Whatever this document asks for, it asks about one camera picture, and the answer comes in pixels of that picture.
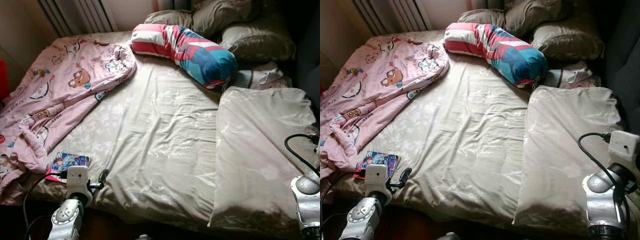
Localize red blue striped bolster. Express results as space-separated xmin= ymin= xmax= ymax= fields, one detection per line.
xmin=131 ymin=23 xmax=239 ymax=90
xmin=444 ymin=22 xmax=549 ymax=90

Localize folded beige floral duvet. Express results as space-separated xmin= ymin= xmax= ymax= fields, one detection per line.
xmin=208 ymin=86 xmax=319 ymax=236
xmin=512 ymin=86 xmax=626 ymax=236

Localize grey pleated curtain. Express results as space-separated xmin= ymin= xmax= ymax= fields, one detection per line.
xmin=37 ymin=0 xmax=118 ymax=36
xmin=352 ymin=0 xmax=431 ymax=32

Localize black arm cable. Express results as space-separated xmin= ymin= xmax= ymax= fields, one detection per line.
xmin=22 ymin=172 xmax=68 ymax=240
xmin=577 ymin=132 xmax=630 ymax=231
xmin=320 ymin=170 xmax=368 ymax=236
xmin=284 ymin=133 xmax=321 ymax=176

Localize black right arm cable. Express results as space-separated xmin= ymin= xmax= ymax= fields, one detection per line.
xmin=284 ymin=133 xmax=321 ymax=176
xmin=577 ymin=132 xmax=630 ymax=231

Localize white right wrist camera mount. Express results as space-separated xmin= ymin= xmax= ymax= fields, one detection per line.
xmin=609 ymin=131 xmax=640 ymax=173

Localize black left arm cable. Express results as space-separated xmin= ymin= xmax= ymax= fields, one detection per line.
xmin=22 ymin=172 xmax=68 ymax=240
xmin=320 ymin=170 xmax=368 ymax=236

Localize pink cartoon print blanket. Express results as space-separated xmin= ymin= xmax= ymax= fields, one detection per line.
xmin=0 ymin=36 xmax=137 ymax=206
xmin=320 ymin=35 xmax=450 ymax=193

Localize red fabric cushion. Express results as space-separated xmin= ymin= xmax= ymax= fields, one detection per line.
xmin=0 ymin=60 xmax=10 ymax=101

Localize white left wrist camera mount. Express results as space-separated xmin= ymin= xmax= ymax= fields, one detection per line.
xmin=66 ymin=166 xmax=90 ymax=198
xmin=365 ymin=165 xmax=392 ymax=198

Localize white printed cloth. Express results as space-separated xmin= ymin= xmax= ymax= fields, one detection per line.
xmin=545 ymin=62 xmax=601 ymax=90
xmin=235 ymin=62 xmax=292 ymax=91

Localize dark blue upholstered furniture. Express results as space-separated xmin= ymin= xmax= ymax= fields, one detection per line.
xmin=295 ymin=0 xmax=321 ymax=91
xmin=605 ymin=0 xmax=640 ymax=133

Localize pink blue comic book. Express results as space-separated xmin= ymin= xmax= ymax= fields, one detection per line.
xmin=46 ymin=152 xmax=92 ymax=182
xmin=356 ymin=151 xmax=401 ymax=180

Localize beige satin pillow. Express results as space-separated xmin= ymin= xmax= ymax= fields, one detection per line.
xmin=457 ymin=9 xmax=507 ymax=26
xmin=220 ymin=22 xmax=297 ymax=62
xmin=192 ymin=0 xmax=261 ymax=36
xmin=145 ymin=10 xmax=196 ymax=27
xmin=504 ymin=0 xmax=573 ymax=37
xmin=531 ymin=22 xmax=606 ymax=62

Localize beige floral bed sheet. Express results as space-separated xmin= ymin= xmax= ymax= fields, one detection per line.
xmin=330 ymin=31 xmax=633 ymax=236
xmin=25 ymin=31 xmax=321 ymax=236

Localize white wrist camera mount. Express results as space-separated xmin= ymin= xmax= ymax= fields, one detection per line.
xmin=609 ymin=131 xmax=640 ymax=173
xmin=365 ymin=165 xmax=392 ymax=198
xmin=66 ymin=166 xmax=90 ymax=198

